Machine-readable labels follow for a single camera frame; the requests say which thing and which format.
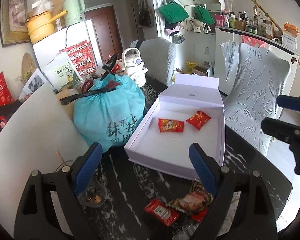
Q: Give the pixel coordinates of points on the white foam board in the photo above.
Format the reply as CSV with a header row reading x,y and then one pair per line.
x,y
29,141

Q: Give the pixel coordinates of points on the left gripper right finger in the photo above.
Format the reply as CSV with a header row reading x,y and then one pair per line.
x,y
210,175

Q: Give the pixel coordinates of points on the grey far chair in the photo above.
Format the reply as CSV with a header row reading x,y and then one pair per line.
x,y
158,54

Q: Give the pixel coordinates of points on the grey leaf pattern chair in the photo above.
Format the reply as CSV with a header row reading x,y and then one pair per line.
x,y
261,77

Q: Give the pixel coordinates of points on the white refrigerator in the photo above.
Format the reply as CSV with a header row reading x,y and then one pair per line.
x,y
48,48

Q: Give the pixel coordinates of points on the red ketchup sachet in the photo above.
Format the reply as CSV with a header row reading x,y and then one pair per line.
x,y
160,211

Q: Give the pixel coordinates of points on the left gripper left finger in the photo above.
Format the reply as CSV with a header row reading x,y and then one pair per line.
x,y
81,173

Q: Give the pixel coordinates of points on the woven straw fan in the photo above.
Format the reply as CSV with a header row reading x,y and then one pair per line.
x,y
28,66

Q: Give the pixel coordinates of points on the brown green snack wrapper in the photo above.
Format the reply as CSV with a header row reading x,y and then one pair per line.
x,y
195,201

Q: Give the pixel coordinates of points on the dark hanging handbag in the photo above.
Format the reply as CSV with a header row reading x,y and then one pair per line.
x,y
145,17

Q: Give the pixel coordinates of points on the red gold snack packet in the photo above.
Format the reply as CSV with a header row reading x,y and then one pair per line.
x,y
198,120

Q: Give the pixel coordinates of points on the green tote bag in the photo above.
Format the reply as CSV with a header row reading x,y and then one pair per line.
x,y
172,12

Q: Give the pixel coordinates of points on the green electric kettle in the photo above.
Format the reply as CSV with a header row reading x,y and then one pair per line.
x,y
75,10

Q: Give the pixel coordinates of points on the small red candy wrapper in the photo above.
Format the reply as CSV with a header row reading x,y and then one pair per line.
x,y
200,215

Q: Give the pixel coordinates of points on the red northeast barbecue bag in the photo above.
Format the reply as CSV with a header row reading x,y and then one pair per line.
x,y
81,55

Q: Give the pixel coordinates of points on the yellow pot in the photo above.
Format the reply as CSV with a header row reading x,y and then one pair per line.
x,y
41,26

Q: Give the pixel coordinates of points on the turquoise tied plastic bag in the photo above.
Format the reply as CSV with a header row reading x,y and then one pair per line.
x,y
110,118

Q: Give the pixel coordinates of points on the white small kettle pot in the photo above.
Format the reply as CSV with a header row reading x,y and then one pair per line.
x,y
132,65

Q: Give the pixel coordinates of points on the red cartoon snack packet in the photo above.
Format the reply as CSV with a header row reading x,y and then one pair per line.
x,y
170,125

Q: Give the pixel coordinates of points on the white open gift box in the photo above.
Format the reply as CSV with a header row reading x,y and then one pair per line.
x,y
190,111

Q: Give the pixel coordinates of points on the framed picture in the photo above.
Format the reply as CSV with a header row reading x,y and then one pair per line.
x,y
13,28

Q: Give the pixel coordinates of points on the white green paper bag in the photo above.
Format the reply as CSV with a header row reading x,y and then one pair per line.
x,y
61,72

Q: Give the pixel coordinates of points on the brown entrance door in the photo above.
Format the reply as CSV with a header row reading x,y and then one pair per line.
x,y
106,31

